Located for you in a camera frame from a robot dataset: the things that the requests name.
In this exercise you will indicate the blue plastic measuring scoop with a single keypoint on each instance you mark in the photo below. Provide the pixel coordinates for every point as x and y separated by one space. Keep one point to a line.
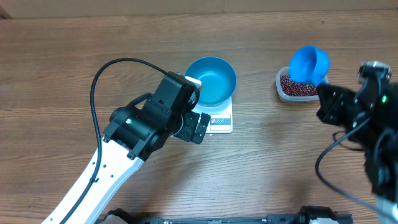
309 66

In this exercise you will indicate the blue metal bowl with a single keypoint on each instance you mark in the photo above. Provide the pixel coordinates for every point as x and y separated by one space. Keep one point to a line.
218 80

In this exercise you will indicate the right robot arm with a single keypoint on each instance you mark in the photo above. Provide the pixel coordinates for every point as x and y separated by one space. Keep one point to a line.
369 118

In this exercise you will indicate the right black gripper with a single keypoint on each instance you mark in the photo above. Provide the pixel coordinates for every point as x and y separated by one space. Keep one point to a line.
330 113

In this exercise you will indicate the white digital kitchen scale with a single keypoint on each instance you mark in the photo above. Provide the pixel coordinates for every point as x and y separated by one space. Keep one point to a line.
221 121

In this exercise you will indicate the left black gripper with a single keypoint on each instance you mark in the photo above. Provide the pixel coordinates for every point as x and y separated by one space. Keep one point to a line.
191 119

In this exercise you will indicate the clear plastic food container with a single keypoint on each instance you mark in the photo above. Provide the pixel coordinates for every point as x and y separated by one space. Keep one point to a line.
291 99

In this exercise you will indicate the red adzuki beans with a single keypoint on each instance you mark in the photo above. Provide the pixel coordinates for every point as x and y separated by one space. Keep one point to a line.
291 88

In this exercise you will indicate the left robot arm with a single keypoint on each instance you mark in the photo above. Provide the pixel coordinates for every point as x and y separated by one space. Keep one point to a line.
134 132

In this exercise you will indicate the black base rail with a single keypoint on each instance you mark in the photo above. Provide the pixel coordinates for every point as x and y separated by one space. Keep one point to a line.
306 215

